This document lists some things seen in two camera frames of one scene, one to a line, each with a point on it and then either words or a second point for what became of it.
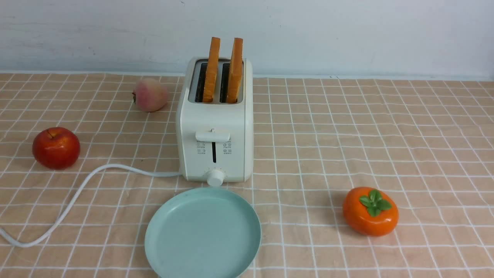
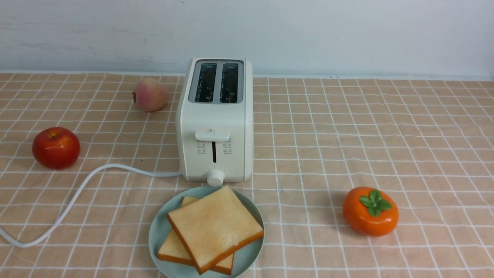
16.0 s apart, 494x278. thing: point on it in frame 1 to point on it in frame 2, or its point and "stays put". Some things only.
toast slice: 212,69 to 210,229
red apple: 56,148 stays put
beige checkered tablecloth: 428,140 stays put
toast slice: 236,71 to 172,250
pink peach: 150,95 stays put
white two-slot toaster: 214,140 stays put
